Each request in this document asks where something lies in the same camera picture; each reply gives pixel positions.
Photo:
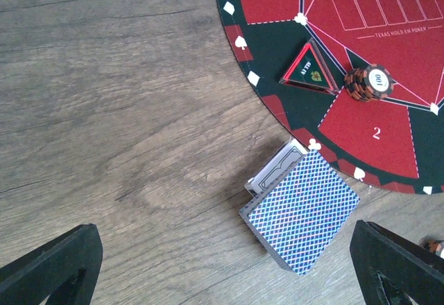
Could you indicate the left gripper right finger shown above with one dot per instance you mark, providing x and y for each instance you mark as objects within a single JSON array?
[{"x": 392, "y": 270}]

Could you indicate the brown poker chip stack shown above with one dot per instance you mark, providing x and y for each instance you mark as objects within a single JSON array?
[{"x": 370, "y": 83}]

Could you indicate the white card box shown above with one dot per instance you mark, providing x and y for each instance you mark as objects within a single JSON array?
[{"x": 287, "y": 155}]

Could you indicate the triangular all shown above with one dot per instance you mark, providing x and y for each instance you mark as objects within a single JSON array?
[{"x": 310, "y": 71}]

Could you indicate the blue backed card deck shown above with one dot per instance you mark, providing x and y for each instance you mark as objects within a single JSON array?
[{"x": 298, "y": 218}]

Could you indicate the round red black poker mat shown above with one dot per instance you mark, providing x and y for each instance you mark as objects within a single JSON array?
[{"x": 395, "y": 143}]

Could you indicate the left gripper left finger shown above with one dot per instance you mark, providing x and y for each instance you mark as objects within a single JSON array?
[{"x": 63, "y": 271}]

